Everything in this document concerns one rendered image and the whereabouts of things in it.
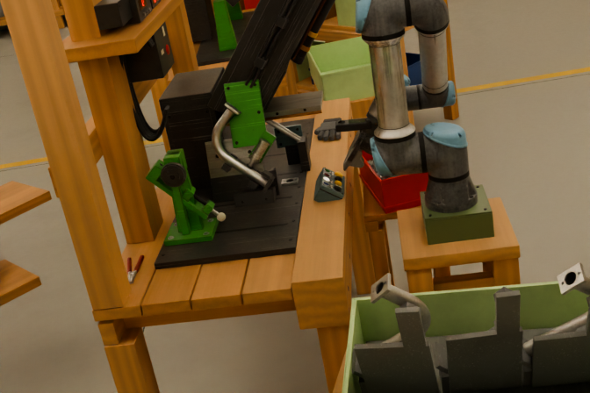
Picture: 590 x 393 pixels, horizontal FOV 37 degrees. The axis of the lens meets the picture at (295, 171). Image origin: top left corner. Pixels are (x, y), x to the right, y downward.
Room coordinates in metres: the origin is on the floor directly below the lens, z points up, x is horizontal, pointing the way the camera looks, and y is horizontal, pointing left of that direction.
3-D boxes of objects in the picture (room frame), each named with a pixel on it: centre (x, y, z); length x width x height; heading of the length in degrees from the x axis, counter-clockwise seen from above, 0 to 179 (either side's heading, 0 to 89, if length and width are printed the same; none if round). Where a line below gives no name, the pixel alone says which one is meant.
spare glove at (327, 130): (3.11, -0.15, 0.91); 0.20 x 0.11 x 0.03; 169
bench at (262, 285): (2.80, 0.17, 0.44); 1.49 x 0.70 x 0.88; 172
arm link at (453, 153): (2.27, -0.42, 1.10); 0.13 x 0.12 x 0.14; 82
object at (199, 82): (2.93, 0.29, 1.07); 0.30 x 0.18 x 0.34; 172
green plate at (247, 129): (2.72, 0.12, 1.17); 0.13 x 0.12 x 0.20; 172
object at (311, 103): (2.87, 0.06, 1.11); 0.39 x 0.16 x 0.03; 82
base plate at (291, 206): (2.80, 0.17, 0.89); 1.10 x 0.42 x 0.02; 172
